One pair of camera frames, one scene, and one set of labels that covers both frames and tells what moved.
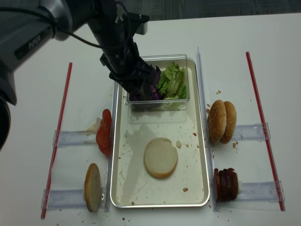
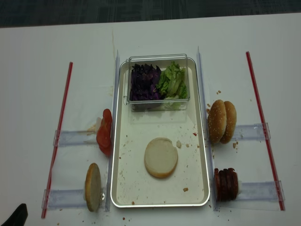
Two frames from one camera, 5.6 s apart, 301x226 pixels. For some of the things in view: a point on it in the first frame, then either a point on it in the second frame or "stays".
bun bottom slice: [161, 157] stays
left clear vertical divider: [111, 158] stays
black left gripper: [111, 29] → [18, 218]
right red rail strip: [260, 112] stays
